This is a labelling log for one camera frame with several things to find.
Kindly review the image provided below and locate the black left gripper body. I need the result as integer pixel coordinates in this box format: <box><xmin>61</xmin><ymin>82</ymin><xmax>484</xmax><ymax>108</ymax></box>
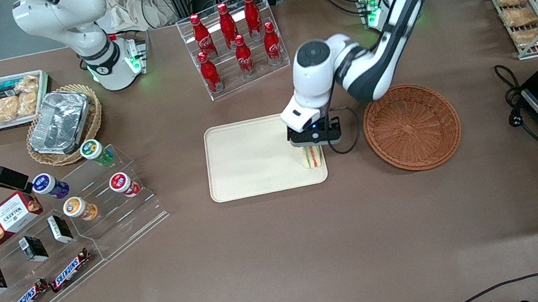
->
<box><xmin>286</xmin><ymin>114</ymin><xmax>344</xmax><ymax>151</ymax></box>

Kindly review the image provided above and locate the triangular sandwich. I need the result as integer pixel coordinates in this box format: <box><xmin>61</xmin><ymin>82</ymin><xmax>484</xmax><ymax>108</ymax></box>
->
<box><xmin>300</xmin><ymin>142</ymin><xmax>326</xmax><ymax>171</ymax></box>

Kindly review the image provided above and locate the grey arm base connector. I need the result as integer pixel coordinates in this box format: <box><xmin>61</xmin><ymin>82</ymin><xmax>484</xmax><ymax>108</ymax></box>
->
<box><xmin>122</xmin><ymin>33</ymin><xmax>152</xmax><ymax>78</ymax></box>

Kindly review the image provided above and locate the green-lit arm base connector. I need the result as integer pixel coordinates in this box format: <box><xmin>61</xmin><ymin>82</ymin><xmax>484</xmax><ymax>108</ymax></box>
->
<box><xmin>357</xmin><ymin>0</ymin><xmax>387</xmax><ymax>30</ymax></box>

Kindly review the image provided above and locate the beige plastic tray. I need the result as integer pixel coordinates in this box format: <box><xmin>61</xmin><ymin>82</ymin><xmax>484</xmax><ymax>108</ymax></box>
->
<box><xmin>200</xmin><ymin>107</ymin><xmax>331</xmax><ymax>204</ymax></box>

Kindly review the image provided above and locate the brown wicker basket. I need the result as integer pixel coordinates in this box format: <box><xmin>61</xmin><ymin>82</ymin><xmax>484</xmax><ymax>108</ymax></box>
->
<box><xmin>358</xmin><ymin>76</ymin><xmax>467</xmax><ymax>179</ymax></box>

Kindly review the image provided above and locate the light wicker basket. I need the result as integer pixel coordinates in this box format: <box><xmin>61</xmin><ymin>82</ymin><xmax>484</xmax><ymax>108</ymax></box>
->
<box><xmin>19</xmin><ymin>81</ymin><xmax>110</xmax><ymax>171</ymax></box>

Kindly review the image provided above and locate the purple lidded cup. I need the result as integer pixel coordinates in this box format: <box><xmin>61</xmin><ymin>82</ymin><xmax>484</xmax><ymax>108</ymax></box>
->
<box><xmin>30</xmin><ymin>170</ymin><xmax>72</xmax><ymax>204</ymax></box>

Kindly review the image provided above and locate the clear bag of crackers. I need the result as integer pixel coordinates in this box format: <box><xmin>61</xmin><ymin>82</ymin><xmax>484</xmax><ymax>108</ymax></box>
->
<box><xmin>12</xmin><ymin>74</ymin><xmax>45</xmax><ymax>117</ymax></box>
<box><xmin>0</xmin><ymin>93</ymin><xmax>22</xmax><ymax>123</ymax></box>

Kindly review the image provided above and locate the aluminium foil container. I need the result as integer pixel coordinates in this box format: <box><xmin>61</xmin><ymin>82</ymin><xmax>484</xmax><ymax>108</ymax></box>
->
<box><xmin>23</xmin><ymin>86</ymin><xmax>98</xmax><ymax>160</ymax></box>

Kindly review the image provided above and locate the orange lidded cup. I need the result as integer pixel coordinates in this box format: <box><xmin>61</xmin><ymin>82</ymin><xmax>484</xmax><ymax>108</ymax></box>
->
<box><xmin>61</xmin><ymin>193</ymin><xmax>99</xmax><ymax>224</ymax></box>

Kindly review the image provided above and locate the green lidded cup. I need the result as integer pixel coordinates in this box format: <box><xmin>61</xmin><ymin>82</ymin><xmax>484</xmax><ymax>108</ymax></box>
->
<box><xmin>79</xmin><ymin>136</ymin><xmax>116</xmax><ymax>170</ymax></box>

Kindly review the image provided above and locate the clear acrylic bottle rack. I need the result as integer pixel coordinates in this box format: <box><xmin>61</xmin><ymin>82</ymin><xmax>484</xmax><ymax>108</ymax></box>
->
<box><xmin>172</xmin><ymin>0</ymin><xmax>295</xmax><ymax>105</ymax></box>

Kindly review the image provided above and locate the red cola bottle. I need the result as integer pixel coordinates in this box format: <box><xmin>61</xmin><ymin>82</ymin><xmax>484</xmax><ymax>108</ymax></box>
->
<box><xmin>189</xmin><ymin>11</ymin><xmax>218</xmax><ymax>60</ymax></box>
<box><xmin>216</xmin><ymin>1</ymin><xmax>241</xmax><ymax>51</ymax></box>
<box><xmin>261</xmin><ymin>20</ymin><xmax>285</xmax><ymax>67</ymax></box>
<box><xmin>232</xmin><ymin>33</ymin><xmax>258</xmax><ymax>79</ymax></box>
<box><xmin>243</xmin><ymin>0</ymin><xmax>265</xmax><ymax>41</ymax></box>
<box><xmin>197</xmin><ymin>50</ymin><xmax>226</xmax><ymax>96</ymax></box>

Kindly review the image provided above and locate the clear acrylic snack stand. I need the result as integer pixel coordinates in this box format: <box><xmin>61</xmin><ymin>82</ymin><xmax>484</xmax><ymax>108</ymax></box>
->
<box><xmin>0</xmin><ymin>198</ymin><xmax>111</xmax><ymax>302</ymax></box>

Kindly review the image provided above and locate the Snickers bar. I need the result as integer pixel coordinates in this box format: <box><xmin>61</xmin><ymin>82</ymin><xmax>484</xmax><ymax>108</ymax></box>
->
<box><xmin>2</xmin><ymin>278</ymin><xmax>52</xmax><ymax>302</ymax></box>
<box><xmin>46</xmin><ymin>248</ymin><xmax>96</xmax><ymax>293</ymax></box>

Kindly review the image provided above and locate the red lidded cup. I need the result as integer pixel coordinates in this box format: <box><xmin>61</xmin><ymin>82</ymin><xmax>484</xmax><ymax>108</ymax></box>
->
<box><xmin>108</xmin><ymin>169</ymin><xmax>142</xmax><ymax>200</ymax></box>

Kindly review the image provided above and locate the clear acrylic cup stand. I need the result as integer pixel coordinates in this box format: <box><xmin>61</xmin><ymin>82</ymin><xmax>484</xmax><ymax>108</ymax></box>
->
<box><xmin>53</xmin><ymin>136</ymin><xmax>175</xmax><ymax>266</ymax></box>

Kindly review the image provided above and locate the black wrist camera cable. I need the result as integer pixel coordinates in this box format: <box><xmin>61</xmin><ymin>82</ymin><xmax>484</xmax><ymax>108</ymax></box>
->
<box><xmin>318</xmin><ymin>78</ymin><xmax>364</xmax><ymax>157</ymax></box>

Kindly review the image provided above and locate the black power cable with plug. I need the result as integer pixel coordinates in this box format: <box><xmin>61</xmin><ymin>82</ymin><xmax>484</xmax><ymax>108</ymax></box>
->
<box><xmin>493</xmin><ymin>61</ymin><xmax>533</xmax><ymax>130</ymax></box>

